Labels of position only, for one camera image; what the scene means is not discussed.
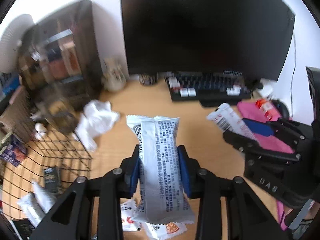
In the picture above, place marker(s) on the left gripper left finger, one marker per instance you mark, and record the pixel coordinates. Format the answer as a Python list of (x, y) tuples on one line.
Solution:
[(120, 182)]

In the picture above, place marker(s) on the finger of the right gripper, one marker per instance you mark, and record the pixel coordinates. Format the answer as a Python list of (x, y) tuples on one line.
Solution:
[(249, 146), (288, 130)]

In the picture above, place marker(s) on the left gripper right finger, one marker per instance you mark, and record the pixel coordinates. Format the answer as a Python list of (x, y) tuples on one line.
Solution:
[(200, 183)]

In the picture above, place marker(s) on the white snack packet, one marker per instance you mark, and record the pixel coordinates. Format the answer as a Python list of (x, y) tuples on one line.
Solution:
[(127, 209), (163, 231)]

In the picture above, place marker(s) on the white printed wipes pack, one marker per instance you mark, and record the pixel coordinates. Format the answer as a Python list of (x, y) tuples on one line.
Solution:
[(162, 197)]

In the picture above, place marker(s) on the brown desktop organizer shelf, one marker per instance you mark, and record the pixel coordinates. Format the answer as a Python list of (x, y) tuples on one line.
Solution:
[(59, 57)]

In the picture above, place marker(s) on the black computer mouse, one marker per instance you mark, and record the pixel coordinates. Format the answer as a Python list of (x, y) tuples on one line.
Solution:
[(281, 108)]

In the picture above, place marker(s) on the pink white long pack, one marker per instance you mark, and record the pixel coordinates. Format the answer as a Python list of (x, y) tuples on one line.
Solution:
[(227, 119)]

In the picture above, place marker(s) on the red white small box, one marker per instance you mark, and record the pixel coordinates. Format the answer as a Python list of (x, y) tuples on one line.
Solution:
[(268, 109)]

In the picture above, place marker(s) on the pink desk mat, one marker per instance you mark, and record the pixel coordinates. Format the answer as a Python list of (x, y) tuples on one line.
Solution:
[(249, 110)]

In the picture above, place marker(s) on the crumpled white tissue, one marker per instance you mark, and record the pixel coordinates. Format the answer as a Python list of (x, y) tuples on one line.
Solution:
[(97, 119)]

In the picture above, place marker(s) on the black Face pack far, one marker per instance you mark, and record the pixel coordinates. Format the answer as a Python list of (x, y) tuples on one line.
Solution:
[(52, 181)]

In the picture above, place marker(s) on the black mechanical keyboard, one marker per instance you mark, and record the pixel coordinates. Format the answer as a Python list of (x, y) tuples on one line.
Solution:
[(209, 87)]

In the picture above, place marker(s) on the small cream sack ornament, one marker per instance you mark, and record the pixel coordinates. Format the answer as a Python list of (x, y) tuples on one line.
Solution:
[(113, 78)]

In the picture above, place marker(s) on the dark glass jar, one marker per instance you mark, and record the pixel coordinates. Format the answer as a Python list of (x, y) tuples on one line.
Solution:
[(148, 79)]

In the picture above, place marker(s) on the black computer monitor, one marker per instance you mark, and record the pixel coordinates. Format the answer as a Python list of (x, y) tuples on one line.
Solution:
[(251, 37)]

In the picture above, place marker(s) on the white round fan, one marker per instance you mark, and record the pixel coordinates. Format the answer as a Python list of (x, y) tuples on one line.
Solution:
[(11, 41)]

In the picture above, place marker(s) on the black wire basket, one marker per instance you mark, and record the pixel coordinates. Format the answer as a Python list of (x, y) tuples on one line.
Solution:
[(53, 149)]

